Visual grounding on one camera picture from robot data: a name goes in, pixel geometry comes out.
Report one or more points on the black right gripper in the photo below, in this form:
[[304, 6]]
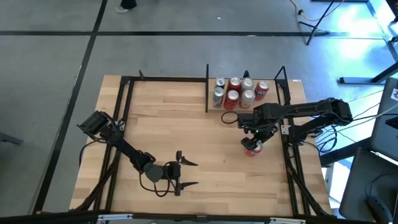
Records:
[[261, 132]]

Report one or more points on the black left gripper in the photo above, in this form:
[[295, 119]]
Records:
[[172, 172]]

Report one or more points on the red soda can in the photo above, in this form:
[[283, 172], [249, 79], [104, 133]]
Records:
[[234, 83], [261, 90], [230, 101], [255, 152]]

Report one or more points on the pale sparkling water can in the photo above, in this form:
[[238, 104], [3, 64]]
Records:
[[247, 98]]

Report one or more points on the silver can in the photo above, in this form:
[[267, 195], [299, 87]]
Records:
[[247, 83]]

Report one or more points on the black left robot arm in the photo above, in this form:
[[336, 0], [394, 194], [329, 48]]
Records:
[[124, 149]]

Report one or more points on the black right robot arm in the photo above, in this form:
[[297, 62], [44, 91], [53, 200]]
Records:
[[304, 109]]

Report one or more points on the black desk leg bar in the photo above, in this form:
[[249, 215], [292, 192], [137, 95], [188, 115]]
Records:
[[345, 152]]

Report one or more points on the grey side desk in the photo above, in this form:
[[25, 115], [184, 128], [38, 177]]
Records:
[[360, 186]]

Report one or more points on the black tripod stand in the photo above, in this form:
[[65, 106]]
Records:
[[315, 28]]

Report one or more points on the black rig crossbar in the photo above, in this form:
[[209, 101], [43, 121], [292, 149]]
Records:
[[62, 217]]

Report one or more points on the grey panel with sticker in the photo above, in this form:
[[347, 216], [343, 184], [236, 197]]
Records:
[[385, 130]]

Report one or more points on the black computer mouse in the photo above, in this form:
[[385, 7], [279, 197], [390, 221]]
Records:
[[381, 210]]

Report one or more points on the person's leg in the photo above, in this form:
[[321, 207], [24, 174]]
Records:
[[127, 4]]

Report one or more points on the dark grey floor object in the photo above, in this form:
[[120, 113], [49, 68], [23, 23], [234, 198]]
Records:
[[11, 139]]

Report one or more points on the grey left wrist camera housing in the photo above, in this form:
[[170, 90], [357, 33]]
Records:
[[154, 172]]

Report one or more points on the black shelf divider post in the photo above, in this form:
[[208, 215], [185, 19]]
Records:
[[207, 90]]

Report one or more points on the silver mounting bracket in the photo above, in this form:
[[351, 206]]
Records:
[[115, 217], [287, 221]]

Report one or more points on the black metal table frame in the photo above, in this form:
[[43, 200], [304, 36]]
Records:
[[168, 79]]

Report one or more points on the black floor stand frame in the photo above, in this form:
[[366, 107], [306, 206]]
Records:
[[357, 80]]

